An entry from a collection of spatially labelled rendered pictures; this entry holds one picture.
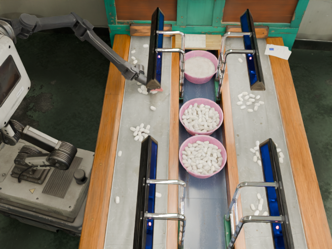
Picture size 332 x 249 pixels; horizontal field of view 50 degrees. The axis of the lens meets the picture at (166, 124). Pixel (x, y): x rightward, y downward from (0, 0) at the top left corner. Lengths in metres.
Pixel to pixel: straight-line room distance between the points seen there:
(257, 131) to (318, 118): 1.26
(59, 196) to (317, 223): 1.46
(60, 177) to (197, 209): 0.90
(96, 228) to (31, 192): 0.65
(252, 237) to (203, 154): 0.52
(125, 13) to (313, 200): 1.69
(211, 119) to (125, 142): 0.55
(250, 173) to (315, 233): 0.44
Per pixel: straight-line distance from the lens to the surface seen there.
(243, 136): 2.16
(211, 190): 2.02
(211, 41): 2.64
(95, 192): 1.94
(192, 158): 2.03
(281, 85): 2.44
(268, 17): 2.69
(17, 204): 2.50
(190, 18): 2.62
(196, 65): 2.51
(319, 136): 3.27
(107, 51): 2.19
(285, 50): 2.69
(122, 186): 1.96
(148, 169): 1.58
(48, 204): 2.30
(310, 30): 3.84
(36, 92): 3.51
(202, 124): 2.17
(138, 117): 2.20
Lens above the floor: 2.48
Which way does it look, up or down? 54 degrees down
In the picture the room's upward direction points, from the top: straight up
